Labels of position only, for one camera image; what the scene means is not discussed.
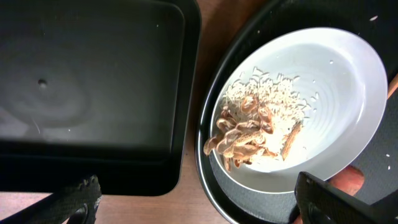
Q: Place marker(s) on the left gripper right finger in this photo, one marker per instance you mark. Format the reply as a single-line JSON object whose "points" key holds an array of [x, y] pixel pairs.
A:
{"points": [[383, 211]]}

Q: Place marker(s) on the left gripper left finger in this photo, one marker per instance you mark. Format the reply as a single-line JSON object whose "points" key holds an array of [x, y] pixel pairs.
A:
{"points": [[76, 203]]}

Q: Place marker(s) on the orange carrot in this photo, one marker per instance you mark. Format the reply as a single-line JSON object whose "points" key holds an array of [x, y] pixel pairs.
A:
{"points": [[348, 180]]}

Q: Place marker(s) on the rice and mushroom scraps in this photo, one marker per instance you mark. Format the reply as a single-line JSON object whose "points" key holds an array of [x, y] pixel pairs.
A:
{"points": [[259, 121]]}

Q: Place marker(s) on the grey plate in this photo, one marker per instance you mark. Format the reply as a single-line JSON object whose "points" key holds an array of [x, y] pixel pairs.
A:
{"points": [[342, 82]]}

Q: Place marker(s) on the wooden chopstick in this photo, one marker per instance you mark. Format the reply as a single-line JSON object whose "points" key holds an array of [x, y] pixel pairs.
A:
{"points": [[393, 85]]}

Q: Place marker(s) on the black rectangular tray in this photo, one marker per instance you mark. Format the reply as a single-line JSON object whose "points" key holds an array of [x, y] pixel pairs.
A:
{"points": [[96, 87]]}

